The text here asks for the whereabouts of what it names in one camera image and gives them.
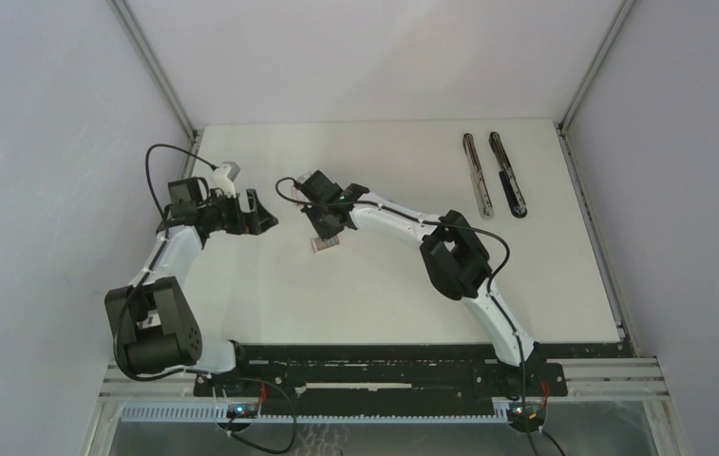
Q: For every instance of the black stapler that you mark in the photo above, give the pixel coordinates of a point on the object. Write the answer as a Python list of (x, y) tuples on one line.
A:
[(513, 194)]

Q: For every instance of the white cable duct strip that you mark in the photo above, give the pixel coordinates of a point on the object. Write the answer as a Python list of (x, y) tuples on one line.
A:
[(494, 413)]

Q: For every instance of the right controller board with wires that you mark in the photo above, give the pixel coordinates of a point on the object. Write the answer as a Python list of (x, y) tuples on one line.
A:
[(529, 419)]

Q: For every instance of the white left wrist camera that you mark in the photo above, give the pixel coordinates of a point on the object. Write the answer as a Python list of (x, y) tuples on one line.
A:
[(223, 178)]

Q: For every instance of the left controller board with wires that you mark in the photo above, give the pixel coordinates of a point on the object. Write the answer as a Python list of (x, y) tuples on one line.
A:
[(253, 410)]

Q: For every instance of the silver black staple remover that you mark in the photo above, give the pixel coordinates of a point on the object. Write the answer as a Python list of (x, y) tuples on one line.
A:
[(484, 202)]

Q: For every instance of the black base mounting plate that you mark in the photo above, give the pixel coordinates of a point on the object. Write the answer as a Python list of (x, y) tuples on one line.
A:
[(381, 379)]

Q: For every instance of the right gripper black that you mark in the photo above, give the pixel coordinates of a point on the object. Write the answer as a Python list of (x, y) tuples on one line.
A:
[(324, 234)]

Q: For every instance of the staple box tray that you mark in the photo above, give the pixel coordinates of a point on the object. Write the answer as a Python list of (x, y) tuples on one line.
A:
[(320, 245)]

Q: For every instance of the controller board with wires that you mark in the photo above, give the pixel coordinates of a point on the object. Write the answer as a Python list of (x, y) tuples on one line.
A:
[(529, 419), (253, 410)]

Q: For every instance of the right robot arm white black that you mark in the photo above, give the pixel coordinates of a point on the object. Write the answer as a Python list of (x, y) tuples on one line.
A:
[(461, 261)]

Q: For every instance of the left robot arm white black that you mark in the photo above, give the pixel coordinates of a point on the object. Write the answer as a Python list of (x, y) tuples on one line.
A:
[(155, 333)]

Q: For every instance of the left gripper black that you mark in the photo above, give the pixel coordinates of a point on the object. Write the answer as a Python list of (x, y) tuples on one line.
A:
[(255, 222)]

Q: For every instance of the red white staple box sleeve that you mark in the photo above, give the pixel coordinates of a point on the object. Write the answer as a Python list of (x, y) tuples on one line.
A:
[(296, 195)]

